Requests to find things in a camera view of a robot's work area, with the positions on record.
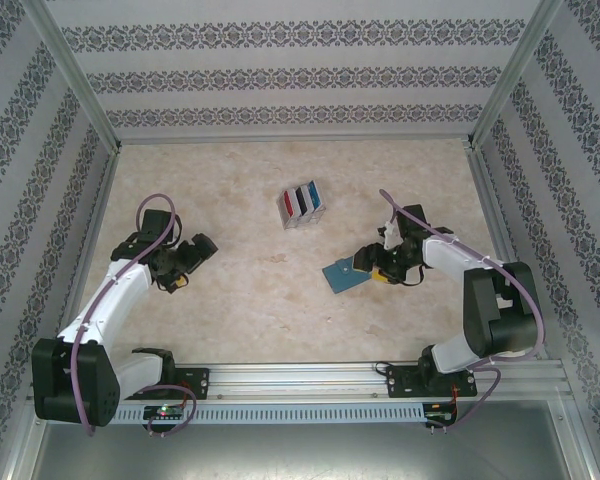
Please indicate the blue leather card holder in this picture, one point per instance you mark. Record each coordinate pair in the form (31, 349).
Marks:
(342, 280)

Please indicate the clear acrylic card rack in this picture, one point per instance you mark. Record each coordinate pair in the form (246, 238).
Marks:
(305, 220)

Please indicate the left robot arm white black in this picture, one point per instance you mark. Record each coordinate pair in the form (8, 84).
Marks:
(125, 285)

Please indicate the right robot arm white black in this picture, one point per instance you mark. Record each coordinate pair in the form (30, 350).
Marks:
(450, 260)

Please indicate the blue card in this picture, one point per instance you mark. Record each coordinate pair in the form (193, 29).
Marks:
(314, 196)

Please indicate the black card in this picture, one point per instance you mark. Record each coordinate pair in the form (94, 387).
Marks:
(300, 199)

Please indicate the red card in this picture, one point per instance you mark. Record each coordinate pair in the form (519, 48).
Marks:
(288, 202)

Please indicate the controller board with green light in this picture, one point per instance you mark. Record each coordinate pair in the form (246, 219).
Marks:
(162, 412)

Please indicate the small controller board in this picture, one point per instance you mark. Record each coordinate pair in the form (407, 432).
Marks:
(440, 417)

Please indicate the grey metal panel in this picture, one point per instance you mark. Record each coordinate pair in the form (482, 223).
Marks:
(300, 450)

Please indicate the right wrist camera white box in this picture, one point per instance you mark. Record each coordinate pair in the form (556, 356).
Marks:
(391, 237)

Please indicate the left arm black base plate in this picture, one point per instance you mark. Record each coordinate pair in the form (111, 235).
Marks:
(195, 382)

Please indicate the aluminium side rail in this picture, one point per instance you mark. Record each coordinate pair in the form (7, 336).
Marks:
(99, 200)
(487, 200)

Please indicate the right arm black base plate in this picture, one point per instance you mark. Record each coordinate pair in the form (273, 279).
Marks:
(405, 382)

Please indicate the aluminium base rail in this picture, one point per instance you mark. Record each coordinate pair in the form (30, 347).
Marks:
(300, 377)

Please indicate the aluminium frame post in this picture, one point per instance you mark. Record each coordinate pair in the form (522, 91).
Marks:
(514, 75)
(80, 80)

